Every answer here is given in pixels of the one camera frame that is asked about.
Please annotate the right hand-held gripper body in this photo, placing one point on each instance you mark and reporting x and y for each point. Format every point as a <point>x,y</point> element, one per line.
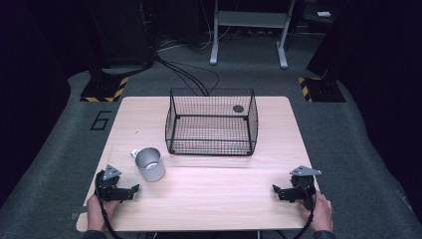
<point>303,189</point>

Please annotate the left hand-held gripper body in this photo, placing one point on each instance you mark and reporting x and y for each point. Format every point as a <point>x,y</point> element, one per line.
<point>109,191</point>

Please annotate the person's left hand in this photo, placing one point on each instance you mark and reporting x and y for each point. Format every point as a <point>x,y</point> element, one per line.
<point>94,212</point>

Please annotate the person's right hand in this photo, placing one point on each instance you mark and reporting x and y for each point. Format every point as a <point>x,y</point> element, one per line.
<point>321,214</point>

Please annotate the silver metal cup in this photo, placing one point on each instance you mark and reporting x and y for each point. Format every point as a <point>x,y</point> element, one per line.
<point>151,166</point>

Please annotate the dark round table grommet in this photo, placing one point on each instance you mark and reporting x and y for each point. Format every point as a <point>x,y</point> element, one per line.
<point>238,108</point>

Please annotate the black base with hazard stripes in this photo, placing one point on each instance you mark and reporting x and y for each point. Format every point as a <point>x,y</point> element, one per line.
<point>323,89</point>
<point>103,89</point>

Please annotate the black equipment cabinet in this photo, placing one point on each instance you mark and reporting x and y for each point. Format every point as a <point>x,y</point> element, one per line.
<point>122,30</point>

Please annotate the white metal stand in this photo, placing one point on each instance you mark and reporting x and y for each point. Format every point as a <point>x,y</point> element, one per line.
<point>250,19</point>

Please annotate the small white box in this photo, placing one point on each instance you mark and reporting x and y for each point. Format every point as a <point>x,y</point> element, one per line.
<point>323,14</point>

